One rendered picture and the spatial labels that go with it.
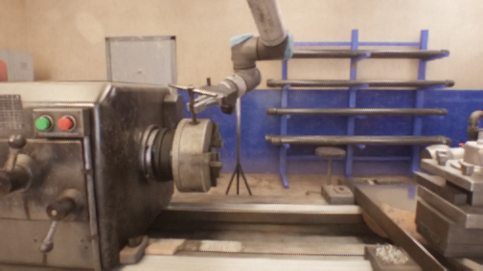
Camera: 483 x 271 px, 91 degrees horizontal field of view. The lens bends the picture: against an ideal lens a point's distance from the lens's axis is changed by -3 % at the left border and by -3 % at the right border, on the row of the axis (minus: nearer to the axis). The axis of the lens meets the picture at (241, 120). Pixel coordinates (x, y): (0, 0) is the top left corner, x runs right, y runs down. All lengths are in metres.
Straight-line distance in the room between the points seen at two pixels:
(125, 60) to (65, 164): 3.64
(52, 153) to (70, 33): 4.21
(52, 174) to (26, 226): 0.18
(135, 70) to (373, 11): 3.68
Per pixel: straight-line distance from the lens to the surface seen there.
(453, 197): 0.72
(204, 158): 0.74
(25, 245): 0.92
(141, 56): 4.20
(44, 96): 0.78
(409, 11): 4.60
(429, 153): 1.02
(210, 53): 3.93
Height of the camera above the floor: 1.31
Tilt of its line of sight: 7 degrees down
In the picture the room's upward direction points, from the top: straight up
